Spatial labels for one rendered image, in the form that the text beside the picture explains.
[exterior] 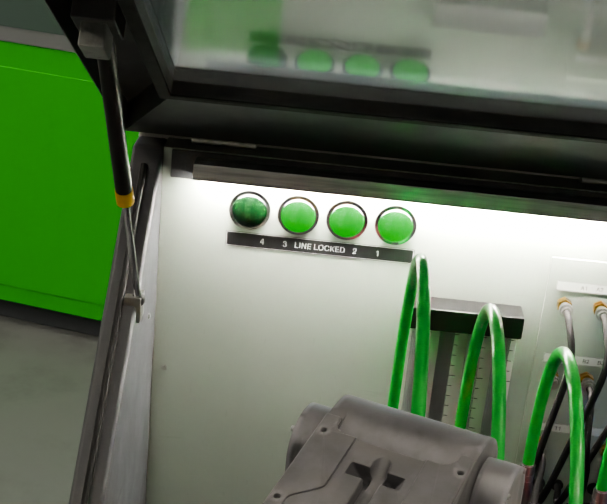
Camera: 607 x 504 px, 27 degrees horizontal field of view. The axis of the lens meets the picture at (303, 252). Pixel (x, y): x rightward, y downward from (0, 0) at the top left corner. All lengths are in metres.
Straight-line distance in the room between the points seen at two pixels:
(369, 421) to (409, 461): 0.03
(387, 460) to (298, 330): 1.03
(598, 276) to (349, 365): 0.33
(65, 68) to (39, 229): 0.56
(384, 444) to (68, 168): 3.51
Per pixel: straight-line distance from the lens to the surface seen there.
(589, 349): 1.63
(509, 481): 0.59
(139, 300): 1.44
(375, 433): 0.60
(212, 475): 1.72
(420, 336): 1.21
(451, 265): 1.57
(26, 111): 4.08
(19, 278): 4.29
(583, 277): 1.59
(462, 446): 0.59
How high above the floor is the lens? 1.92
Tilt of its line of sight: 22 degrees down
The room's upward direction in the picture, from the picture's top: 6 degrees clockwise
